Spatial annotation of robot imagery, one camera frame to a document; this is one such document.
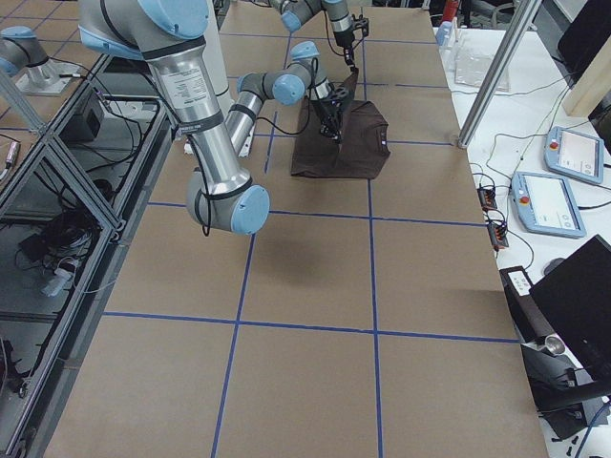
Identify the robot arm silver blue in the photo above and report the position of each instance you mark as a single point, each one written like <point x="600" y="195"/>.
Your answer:
<point x="295" y="14"/>
<point x="169" y="37"/>

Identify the clear plastic tray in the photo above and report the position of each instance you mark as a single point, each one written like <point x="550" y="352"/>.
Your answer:
<point x="468" y="61"/>

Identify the aluminium frame column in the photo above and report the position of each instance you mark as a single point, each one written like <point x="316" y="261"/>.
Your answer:
<point x="523" y="17"/>

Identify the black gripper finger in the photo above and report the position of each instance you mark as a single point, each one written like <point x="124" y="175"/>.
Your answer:
<point x="331" y="131"/>
<point x="348" y="55"/>

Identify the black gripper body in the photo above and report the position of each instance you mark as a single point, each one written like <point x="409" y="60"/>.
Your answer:
<point x="326" y="114"/>
<point x="343" y="39"/>

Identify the near teach pendant tablet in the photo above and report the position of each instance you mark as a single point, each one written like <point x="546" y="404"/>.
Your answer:
<point x="545" y="205"/>

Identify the far teach pendant tablet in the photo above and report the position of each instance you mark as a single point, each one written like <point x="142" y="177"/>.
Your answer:
<point x="575" y="155"/>

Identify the dark brown t-shirt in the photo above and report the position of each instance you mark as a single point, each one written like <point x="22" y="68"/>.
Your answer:
<point x="361" y="154"/>

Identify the black monitor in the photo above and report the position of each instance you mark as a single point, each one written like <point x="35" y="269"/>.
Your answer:
<point x="574" y="298"/>

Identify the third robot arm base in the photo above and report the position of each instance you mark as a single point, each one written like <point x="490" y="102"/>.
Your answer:
<point x="22" y="51"/>

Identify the teach pendant tablet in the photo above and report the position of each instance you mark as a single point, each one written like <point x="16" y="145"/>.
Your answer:
<point x="575" y="155"/>
<point x="545" y="205"/>

